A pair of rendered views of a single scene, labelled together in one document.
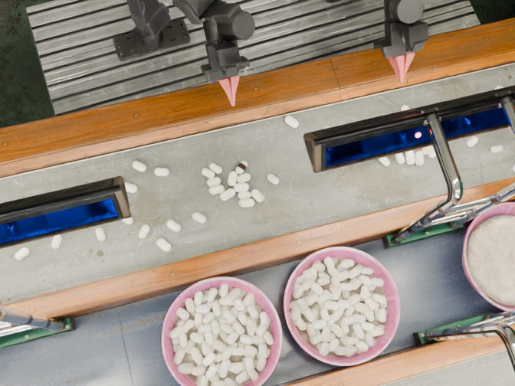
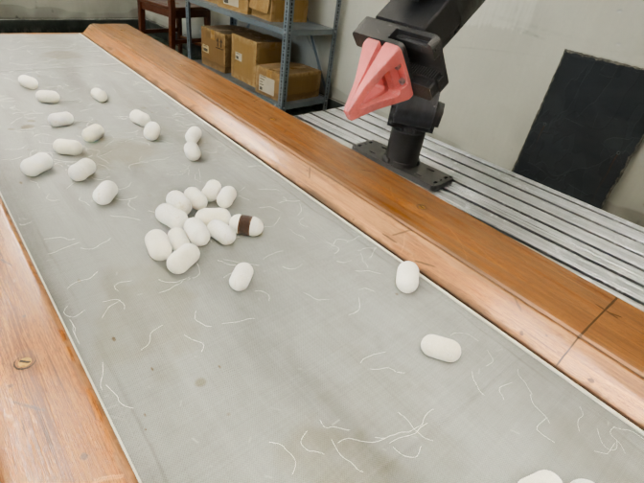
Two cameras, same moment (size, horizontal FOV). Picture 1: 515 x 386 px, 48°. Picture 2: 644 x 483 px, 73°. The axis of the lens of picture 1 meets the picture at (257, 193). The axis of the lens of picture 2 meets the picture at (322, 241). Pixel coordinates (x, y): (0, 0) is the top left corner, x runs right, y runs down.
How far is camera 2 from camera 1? 121 cm
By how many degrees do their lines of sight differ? 52
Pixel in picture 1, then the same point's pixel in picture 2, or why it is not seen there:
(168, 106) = (308, 137)
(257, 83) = (436, 207)
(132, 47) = (375, 150)
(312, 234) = (57, 391)
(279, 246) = (11, 313)
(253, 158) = (280, 244)
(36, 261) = (16, 94)
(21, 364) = not seen: outside the picture
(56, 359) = not seen: outside the picture
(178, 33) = (430, 176)
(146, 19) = not seen: hidden behind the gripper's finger
